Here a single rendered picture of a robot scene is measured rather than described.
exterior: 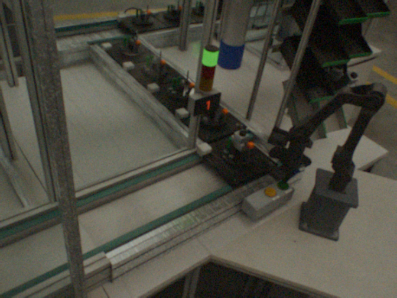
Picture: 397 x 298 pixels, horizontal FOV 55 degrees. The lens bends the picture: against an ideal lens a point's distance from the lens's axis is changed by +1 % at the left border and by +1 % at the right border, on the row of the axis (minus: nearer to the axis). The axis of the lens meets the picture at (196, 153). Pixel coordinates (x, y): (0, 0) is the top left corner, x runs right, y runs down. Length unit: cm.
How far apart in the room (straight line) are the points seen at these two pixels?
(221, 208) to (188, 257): 20
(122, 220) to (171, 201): 19
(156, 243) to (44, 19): 81
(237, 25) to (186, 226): 138
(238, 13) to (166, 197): 126
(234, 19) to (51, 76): 174
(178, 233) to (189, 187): 25
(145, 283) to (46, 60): 82
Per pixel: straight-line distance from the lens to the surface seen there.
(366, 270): 152
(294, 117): 167
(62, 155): 77
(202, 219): 132
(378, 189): 186
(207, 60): 131
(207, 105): 140
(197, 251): 135
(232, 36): 235
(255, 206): 140
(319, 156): 189
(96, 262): 120
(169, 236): 126
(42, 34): 63
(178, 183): 148
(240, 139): 148
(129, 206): 139
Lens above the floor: 195
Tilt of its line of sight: 40 degrees down
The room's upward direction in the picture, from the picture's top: 9 degrees clockwise
